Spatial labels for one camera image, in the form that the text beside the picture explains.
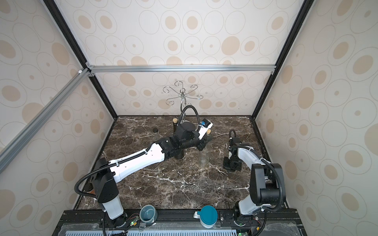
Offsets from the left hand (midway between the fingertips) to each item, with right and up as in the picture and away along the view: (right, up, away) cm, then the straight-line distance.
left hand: (216, 137), depth 71 cm
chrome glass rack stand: (-17, +25, +17) cm, 34 cm away
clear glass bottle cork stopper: (-4, -12, +18) cm, 22 cm away
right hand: (+13, -21, +18) cm, 30 cm away
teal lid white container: (-4, -37, -2) cm, 37 cm away
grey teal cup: (-34, -40, +4) cm, 53 cm away
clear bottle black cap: (-32, 0, +11) cm, 33 cm away
